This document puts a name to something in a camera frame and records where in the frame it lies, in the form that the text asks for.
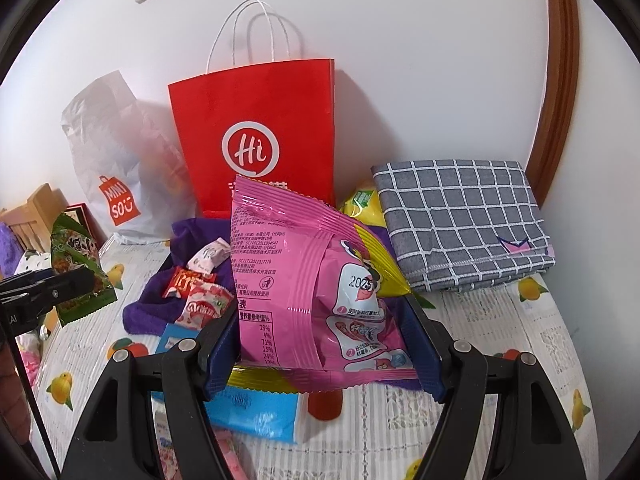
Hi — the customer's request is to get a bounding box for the red paper bag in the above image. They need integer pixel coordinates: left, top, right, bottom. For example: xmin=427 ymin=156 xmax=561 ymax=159
xmin=167 ymin=0 xmax=336 ymax=218

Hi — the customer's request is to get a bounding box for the small pink white candy packet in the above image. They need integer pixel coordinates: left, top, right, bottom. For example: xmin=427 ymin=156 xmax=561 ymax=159
xmin=186 ymin=240 xmax=232 ymax=277

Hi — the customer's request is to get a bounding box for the large pink snack bag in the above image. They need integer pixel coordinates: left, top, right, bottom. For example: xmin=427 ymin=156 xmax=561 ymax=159
xmin=230 ymin=175 xmax=426 ymax=393

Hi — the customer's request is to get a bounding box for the yellow snack bag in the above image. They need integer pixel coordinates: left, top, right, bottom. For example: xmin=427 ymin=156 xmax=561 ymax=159
xmin=340 ymin=186 xmax=388 ymax=228

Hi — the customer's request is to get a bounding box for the light blue snack packet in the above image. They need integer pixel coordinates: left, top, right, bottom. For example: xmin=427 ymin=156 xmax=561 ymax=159
xmin=150 ymin=385 xmax=321 ymax=445

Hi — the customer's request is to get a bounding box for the fruit print bed sheet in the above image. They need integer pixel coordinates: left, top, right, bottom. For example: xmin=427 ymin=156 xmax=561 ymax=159
xmin=15 ymin=232 xmax=606 ymax=480

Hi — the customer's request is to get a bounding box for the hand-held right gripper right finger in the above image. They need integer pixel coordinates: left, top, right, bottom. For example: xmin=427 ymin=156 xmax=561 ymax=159
xmin=402 ymin=292 xmax=588 ymax=480

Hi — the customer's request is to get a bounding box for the purple towel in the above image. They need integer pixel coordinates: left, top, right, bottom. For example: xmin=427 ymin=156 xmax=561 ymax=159
xmin=122 ymin=217 xmax=423 ymax=393

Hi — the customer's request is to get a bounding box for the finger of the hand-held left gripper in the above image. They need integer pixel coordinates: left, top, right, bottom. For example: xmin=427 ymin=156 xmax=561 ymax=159
xmin=15 ymin=275 xmax=101 ymax=317
xmin=0 ymin=268 xmax=55 ymax=295

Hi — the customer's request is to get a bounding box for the green snack packet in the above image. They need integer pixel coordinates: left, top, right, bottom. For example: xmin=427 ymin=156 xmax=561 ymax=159
xmin=50 ymin=212 xmax=118 ymax=329

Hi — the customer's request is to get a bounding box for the small light blue packet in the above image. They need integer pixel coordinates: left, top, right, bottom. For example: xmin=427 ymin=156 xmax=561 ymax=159
xmin=156 ymin=323 xmax=196 ymax=357

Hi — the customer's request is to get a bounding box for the wooden headboard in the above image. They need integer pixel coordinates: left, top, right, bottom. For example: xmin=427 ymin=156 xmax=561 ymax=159
xmin=0 ymin=183 xmax=68 ymax=256

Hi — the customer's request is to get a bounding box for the person's left forearm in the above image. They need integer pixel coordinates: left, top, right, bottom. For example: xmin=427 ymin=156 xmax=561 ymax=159
xmin=0 ymin=345 xmax=32 ymax=461

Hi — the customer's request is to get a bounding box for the dark red box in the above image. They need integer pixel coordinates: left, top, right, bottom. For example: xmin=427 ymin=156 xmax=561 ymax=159
xmin=64 ymin=203 xmax=97 ymax=242

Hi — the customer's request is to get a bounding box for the pink snack packet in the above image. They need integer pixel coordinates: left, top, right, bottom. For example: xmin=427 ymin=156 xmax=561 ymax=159
xmin=155 ymin=410 xmax=251 ymax=480

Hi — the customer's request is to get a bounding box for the pink strawberry print packet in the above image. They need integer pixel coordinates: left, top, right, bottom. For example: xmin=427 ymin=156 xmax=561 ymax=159
xmin=177 ymin=282 xmax=236 ymax=332

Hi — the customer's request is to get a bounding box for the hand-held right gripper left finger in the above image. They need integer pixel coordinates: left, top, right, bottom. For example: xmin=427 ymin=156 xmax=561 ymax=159
xmin=60 ymin=300 xmax=241 ymax=480

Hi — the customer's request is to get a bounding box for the wooden door frame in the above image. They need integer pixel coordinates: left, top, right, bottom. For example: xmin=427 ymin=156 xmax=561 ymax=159
xmin=520 ymin=0 xmax=581 ymax=211

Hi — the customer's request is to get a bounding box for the white plastic bag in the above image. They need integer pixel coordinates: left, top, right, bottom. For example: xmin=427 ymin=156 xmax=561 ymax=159
xmin=61 ymin=70 xmax=198 ymax=246

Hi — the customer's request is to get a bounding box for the grey checked pillow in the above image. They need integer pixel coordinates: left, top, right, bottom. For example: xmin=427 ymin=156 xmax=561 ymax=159
xmin=371 ymin=159 xmax=557 ymax=293

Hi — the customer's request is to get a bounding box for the red snack packet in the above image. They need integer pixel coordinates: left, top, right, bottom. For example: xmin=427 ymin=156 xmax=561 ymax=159
xmin=162 ymin=267 xmax=217 ymax=302

